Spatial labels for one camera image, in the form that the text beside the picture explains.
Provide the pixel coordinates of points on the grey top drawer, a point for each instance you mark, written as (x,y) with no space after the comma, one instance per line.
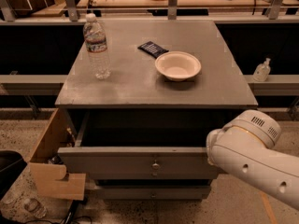
(156,144)

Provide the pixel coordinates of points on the grey drawer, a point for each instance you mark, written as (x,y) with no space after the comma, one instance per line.
(156,144)
(153,193)

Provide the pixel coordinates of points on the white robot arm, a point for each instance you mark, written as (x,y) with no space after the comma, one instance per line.
(244,148)

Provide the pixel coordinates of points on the grey wooden drawer cabinet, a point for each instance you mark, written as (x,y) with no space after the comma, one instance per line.
(134,83)

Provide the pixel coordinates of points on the grey bottom drawer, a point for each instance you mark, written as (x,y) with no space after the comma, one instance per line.
(153,193)

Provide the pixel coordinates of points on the open cardboard box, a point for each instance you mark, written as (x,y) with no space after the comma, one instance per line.
(53,180)

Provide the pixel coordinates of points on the white paper bowl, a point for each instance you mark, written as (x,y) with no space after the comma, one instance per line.
(178,65)

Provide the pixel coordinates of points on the dark blue snack packet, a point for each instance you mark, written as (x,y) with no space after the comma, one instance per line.
(152,49)

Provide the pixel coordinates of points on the clear plastic water bottle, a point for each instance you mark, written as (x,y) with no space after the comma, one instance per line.
(96,46)

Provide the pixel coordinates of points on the hand sanitizer pump bottle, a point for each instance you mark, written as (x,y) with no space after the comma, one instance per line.
(262,71)

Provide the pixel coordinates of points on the black chair edge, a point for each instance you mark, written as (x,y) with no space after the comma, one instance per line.
(11,166)

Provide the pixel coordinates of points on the empty bottle on floor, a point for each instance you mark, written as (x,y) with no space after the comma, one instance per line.
(35,208)

